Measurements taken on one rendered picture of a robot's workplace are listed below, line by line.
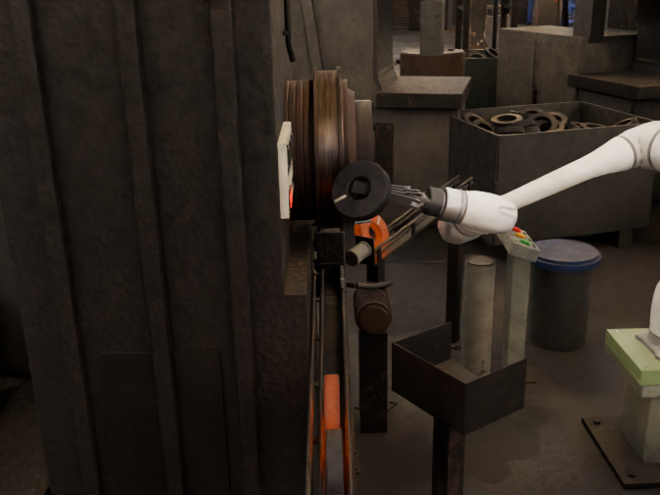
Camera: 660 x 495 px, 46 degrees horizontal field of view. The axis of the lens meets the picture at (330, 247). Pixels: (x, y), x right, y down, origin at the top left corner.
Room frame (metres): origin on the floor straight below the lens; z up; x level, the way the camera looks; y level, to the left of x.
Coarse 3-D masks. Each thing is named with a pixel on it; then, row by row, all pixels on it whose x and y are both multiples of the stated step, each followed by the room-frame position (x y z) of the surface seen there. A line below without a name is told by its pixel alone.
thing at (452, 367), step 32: (416, 352) 1.81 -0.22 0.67; (448, 352) 1.87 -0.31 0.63; (416, 384) 1.69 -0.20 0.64; (448, 384) 1.60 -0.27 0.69; (480, 384) 1.58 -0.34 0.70; (512, 384) 1.64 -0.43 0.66; (448, 416) 1.59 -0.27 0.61; (480, 416) 1.58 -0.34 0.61; (448, 448) 1.70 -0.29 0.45; (448, 480) 1.70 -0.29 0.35
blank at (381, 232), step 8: (376, 216) 2.71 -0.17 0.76; (360, 224) 2.63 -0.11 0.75; (368, 224) 2.66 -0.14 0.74; (376, 224) 2.69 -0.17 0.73; (384, 224) 2.71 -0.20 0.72; (360, 232) 2.61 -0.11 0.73; (368, 232) 2.64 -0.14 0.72; (376, 232) 2.69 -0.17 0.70; (384, 232) 2.69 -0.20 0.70; (376, 240) 2.67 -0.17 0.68; (384, 240) 2.67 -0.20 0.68
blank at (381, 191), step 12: (348, 168) 1.95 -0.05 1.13; (360, 168) 1.94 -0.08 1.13; (372, 168) 1.92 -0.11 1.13; (336, 180) 1.95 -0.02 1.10; (348, 180) 1.93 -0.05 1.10; (360, 180) 1.94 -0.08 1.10; (372, 180) 1.90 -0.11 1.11; (384, 180) 1.89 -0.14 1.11; (336, 192) 1.93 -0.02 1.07; (348, 192) 1.92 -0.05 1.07; (372, 192) 1.88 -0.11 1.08; (384, 192) 1.87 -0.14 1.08; (336, 204) 1.91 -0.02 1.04; (348, 204) 1.89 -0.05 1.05; (360, 204) 1.88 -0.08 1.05; (372, 204) 1.86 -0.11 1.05; (384, 204) 1.87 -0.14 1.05; (348, 216) 1.88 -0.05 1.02; (360, 216) 1.86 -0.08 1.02; (372, 216) 1.87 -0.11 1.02
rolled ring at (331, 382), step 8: (328, 376) 1.51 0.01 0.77; (336, 376) 1.51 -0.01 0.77; (328, 384) 1.48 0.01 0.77; (336, 384) 1.48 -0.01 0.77; (328, 392) 1.46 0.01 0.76; (336, 392) 1.46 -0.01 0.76; (328, 400) 1.44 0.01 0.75; (336, 400) 1.44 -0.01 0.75; (328, 408) 1.43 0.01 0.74; (336, 408) 1.43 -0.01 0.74; (328, 416) 1.42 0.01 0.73; (336, 416) 1.42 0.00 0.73; (328, 424) 1.41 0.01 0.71; (336, 424) 1.41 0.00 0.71
